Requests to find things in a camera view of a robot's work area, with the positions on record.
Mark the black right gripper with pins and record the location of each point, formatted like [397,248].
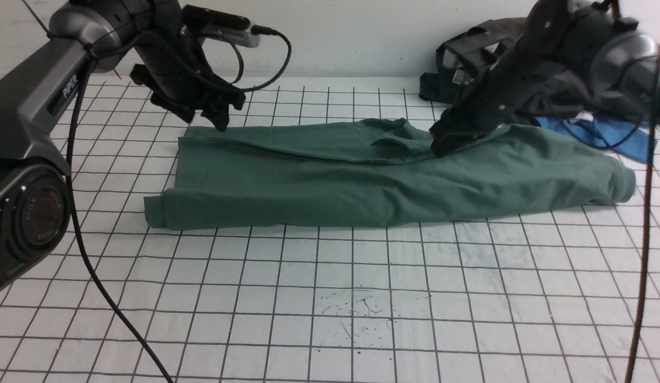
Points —
[490,99]

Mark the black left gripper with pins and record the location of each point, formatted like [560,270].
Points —
[175,69]

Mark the green long-sleeved shirt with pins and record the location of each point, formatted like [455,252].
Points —
[377,173]

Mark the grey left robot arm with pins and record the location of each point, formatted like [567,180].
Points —
[88,37]

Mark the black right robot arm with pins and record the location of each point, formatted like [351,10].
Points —
[609,55]

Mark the dark grey garment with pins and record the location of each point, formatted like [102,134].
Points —
[463,57]

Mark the blue garment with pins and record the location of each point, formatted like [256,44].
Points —
[604,133]

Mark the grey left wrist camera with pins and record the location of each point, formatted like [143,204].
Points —
[233,29]

